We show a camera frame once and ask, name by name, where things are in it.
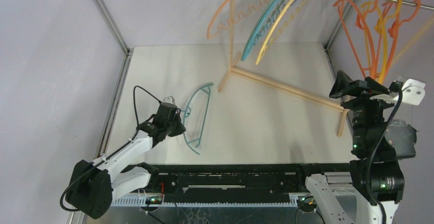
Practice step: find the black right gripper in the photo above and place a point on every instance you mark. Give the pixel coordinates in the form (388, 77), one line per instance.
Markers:
(363, 102)

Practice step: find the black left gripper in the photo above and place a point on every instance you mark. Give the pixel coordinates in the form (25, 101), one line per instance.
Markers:
(179, 130)

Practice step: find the teal plastic hanger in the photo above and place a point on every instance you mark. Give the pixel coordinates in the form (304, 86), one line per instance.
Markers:
(195, 116)

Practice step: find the yellow-orange plastic hanger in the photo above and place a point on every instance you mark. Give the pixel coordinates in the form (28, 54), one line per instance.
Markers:
(380, 25)

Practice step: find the orange plastic hanger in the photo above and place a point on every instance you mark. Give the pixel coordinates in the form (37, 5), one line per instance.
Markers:
(353, 18)
(387, 27)

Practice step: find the pale yellow wavy hanger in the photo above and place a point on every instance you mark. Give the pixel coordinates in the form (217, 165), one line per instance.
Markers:
(288, 13)

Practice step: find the light blue wavy hanger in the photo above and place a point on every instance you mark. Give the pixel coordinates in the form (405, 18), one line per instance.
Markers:
(264, 23)

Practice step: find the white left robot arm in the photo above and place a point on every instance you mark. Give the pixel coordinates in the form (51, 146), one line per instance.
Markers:
(96, 184)

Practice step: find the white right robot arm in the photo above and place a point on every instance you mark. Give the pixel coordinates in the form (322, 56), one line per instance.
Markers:
(379, 143)

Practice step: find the left circuit board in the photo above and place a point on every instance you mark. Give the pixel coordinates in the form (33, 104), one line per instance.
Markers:
(154, 200)

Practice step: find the circuit board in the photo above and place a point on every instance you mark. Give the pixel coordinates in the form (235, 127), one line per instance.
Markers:
(307, 204)
(154, 200)

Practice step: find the right circuit board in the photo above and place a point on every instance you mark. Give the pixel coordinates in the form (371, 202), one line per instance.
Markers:
(307, 204)

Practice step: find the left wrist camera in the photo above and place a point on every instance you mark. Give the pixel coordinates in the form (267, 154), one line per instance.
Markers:
(169, 99)

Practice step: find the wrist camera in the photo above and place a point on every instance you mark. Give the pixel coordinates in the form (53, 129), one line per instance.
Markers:
(413, 92)
(169, 99)

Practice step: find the wooden clothes rack frame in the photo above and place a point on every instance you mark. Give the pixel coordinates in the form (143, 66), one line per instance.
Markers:
(233, 70)

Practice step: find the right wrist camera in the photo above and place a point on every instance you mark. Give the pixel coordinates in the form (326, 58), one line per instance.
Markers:
(413, 92)

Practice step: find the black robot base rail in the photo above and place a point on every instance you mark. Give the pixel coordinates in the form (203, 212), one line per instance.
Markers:
(240, 185)

